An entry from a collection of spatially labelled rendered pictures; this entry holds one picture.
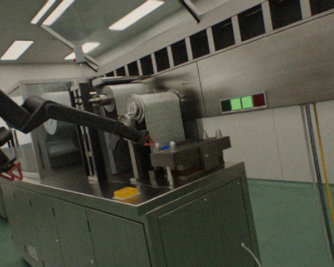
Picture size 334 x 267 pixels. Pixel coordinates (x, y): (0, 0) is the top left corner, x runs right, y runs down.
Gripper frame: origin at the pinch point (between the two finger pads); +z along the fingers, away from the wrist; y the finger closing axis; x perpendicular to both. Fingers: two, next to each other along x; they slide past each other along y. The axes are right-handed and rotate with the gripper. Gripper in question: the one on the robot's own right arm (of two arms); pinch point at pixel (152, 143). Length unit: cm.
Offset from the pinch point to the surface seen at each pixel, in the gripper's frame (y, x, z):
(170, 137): 0.3, 6.1, 9.5
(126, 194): 13.4, -27.2, -16.1
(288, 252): -3, -37, 149
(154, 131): 0.2, 5.7, -0.9
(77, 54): -58, 51, -30
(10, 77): -556, 169, 1
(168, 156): 17.5, -7.7, -2.5
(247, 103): 36.2, 24.5, 20.2
